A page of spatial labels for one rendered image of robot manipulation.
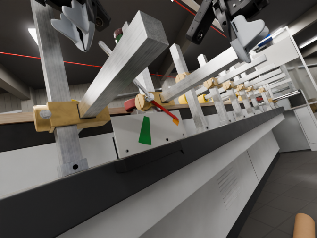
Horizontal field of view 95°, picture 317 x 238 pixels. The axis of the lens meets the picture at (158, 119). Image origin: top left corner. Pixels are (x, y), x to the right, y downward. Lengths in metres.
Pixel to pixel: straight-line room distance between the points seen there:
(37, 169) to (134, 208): 0.29
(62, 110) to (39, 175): 0.25
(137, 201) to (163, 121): 0.23
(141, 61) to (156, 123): 0.28
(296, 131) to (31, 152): 3.02
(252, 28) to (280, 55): 2.55
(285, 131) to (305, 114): 0.36
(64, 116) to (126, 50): 0.21
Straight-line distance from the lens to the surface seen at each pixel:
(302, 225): 1.22
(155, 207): 0.44
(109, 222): 0.38
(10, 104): 6.07
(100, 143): 0.58
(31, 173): 0.54
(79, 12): 0.38
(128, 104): 0.60
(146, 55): 0.17
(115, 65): 0.19
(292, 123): 3.01
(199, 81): 0.40
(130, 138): 0.37
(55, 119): 0.33
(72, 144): 0.33
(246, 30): 0.37
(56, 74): 0.38
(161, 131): 0.44
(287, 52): 2.91
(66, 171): 0.32
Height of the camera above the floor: 0.71
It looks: 9 degrees up
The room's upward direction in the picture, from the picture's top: 17 degrees counter-clockwise
